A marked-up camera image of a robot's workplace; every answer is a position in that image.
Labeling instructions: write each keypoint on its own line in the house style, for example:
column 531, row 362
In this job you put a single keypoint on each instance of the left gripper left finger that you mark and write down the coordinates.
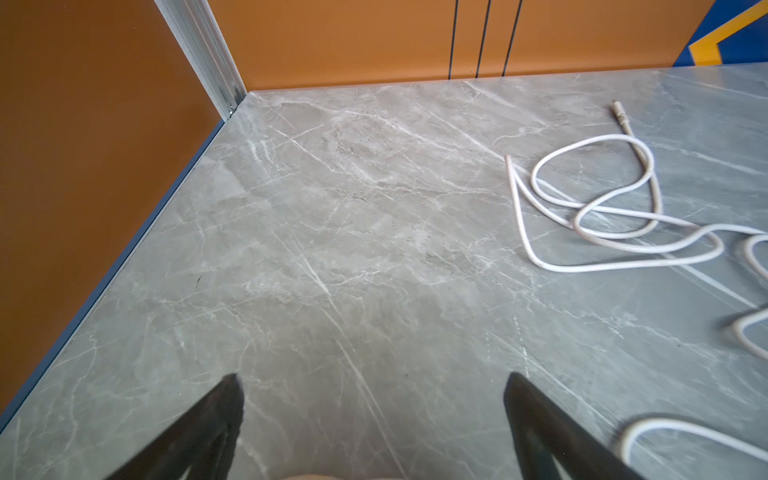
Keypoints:
column 200, row 444

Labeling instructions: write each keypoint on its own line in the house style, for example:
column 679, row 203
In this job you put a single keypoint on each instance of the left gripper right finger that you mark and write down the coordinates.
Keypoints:
column 547, row 440

